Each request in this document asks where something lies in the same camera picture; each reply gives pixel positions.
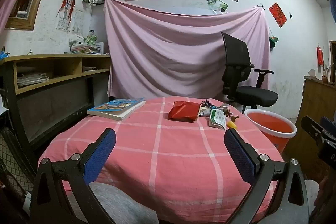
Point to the black wall hook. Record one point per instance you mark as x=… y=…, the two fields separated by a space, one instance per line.
x=290 y=15

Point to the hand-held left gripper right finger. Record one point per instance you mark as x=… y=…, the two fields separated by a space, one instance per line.
x=237 y=154

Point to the white wall calendar sheets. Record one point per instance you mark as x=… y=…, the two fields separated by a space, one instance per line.
x=77 y=22

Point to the wooden desk with shelves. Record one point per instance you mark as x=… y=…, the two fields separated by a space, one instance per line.
x=52 y=56

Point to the blue illustrated book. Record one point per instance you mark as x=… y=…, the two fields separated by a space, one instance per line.
x=115 y=107

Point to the dark blue cloth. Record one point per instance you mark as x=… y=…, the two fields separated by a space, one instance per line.
x=331 y=1

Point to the blue plastic piece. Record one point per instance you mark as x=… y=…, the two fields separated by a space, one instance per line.
x=4 y=54

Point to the glass jar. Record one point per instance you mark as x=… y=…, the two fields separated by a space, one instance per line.
x=91 y=37

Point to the stack of books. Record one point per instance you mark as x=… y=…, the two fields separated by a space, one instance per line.
x=84 y=49

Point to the large pile of papers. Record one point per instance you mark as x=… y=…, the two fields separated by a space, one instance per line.
x=32 y=79

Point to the small clay pot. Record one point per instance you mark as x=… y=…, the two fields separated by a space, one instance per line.
x=325 y=79

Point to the green photo poster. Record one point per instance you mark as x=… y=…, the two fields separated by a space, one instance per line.
x=218 y=3

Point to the small grey wrapper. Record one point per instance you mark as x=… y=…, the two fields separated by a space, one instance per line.
x=224 y=106

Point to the small red hanging ornament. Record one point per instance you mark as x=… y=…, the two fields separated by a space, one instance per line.
x=320 y=56

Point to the red paper wall decoration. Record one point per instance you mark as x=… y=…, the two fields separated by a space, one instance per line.
x=277 y=14

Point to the red snack bag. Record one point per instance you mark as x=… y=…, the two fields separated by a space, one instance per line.
x=183 y=109

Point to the black office chair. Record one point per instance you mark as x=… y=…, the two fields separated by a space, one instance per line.
x=249 y=94

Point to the green hanging hat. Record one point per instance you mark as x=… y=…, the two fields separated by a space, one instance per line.
x=273 y=41

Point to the dark mesh panel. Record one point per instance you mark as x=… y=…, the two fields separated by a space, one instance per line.
x=13 y=155

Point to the white green packet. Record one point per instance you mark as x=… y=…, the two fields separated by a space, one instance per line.
x=217 y=119

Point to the small yellow scrap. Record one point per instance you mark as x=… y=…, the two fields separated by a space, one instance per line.
x=231 y=124

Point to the white small case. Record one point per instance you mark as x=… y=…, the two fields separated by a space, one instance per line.
x=206 y=111

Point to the small pile of papers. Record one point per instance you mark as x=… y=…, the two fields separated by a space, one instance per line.
x=90 y=69

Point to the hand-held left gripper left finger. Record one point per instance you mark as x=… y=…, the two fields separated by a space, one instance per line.
x=101 y=153

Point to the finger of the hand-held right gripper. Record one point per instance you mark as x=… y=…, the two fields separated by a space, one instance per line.
x=312 y=128
x=329 y=125

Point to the wooden door frame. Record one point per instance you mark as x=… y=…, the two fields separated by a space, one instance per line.
x=332 y=56

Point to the wooden cabinet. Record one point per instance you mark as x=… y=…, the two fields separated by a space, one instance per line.
x=315 y=98

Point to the orange bucket with white rim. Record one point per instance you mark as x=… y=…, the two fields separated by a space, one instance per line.
x=273 y=121

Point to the pink plaid tablecloth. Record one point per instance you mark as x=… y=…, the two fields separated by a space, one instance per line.
x=170 y=155

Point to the pink hanging sheet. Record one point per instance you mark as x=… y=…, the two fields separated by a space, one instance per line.
x=162 y=50

